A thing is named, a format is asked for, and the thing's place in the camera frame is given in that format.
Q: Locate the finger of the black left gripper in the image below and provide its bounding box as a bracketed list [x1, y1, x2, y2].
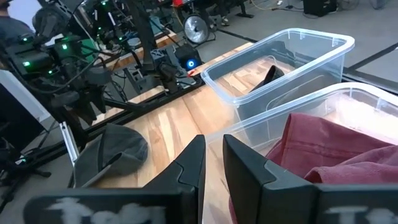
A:
[58, 105, 91, 147]
[88, 85, 107, 114]

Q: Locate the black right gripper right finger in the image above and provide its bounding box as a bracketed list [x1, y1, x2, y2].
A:
[222, 134, 318, 224]

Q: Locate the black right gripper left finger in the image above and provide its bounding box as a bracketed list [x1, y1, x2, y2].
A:
[142, 134, 207, 224]

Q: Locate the silver aluminium bar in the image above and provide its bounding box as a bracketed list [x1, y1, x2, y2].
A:
[59, 121, 79, 166]

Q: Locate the clear plastic storage bin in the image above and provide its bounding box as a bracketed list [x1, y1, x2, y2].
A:
[200, 27, 356, 125]
[203, 82, 398, 187]

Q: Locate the dark green baseball cap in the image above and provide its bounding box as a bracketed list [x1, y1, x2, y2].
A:
[73, 123, 149, 189]

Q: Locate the black robot rig with LEDs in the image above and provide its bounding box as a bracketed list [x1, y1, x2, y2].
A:
[70, 0, 131, 47]

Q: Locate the white panel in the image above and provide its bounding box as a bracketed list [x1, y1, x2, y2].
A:
[0, 70, 50, 122]

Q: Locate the person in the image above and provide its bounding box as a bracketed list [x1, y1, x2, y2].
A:
[0, 0, 35, 47]

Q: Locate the black box with blue light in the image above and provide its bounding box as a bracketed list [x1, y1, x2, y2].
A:
[175, 44, 203, 73]

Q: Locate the person's shoe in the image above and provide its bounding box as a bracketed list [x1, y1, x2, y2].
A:
[211, 15, 231, 27]

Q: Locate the black equipment case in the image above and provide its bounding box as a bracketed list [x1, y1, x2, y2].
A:
[303, 0, 339, 17]

